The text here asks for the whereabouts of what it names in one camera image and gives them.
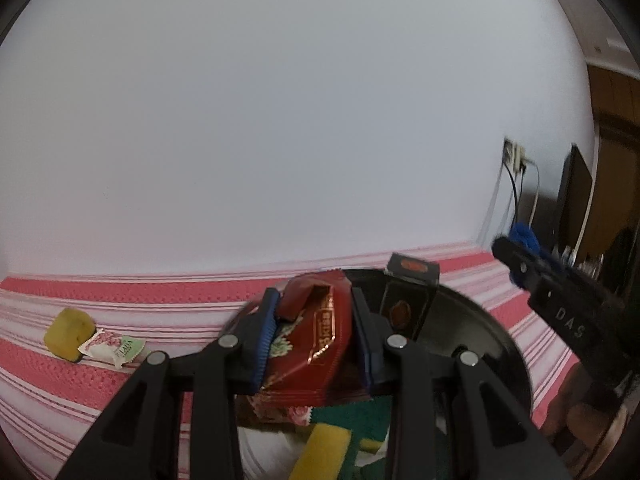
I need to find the blue cloth ball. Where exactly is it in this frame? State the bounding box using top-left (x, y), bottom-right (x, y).
top-left (509, 222), bottom-right (542, 261)

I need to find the person's right hand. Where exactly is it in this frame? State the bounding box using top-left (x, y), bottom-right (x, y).
top-left (542, 391), bottom-right (630, 461)

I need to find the black cable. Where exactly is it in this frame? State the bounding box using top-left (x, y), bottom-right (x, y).
top-left (502, 162), bottom-right (523, 228)

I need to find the brown wooden cabinet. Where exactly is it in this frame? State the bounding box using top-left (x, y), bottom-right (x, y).
top-left (585, 60), bottom-right (640, 271)

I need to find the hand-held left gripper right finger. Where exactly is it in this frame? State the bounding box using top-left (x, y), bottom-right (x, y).
top-left (350, 285), bottom-right (562, 480)

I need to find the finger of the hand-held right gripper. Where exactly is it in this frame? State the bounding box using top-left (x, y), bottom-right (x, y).
top-left (536, 251), bottom-right (577, 279)
top-left (491, 234), bottom-right (552, 292)

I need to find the black monitor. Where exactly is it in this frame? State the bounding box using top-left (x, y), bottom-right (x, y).
top-left (554, 144), bottom-right (597, 263)

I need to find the red white striped tablecloth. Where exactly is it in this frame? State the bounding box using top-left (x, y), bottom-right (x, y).
top-left (0, 242), bottom-right (581, 480)

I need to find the white green snack packet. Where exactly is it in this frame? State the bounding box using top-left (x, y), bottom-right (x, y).
top-left (77, 328), bottom-right (147, 372)

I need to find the white cable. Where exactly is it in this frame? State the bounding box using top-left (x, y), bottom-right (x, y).
top-left (522, 160), bottom-right (542, 233)

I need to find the round metal cookie tin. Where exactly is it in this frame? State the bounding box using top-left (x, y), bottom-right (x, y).
top-left (235, 267), bottom-right (535, 480)

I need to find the black cardboard box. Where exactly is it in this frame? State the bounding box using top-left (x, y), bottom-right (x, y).
top-left (379, 252), bottom-right (442, 342)

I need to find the white wall socket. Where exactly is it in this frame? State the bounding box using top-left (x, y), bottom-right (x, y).
top-left (502, 137), bottom-right (532, 171)

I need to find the dark red foil packet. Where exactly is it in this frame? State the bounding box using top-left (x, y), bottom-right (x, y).
top-left (260, 270), bottom-right (356, 407)

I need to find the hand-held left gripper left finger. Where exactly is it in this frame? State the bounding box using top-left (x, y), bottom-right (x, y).
top-left (54, 287), bottom-right (282, 480)

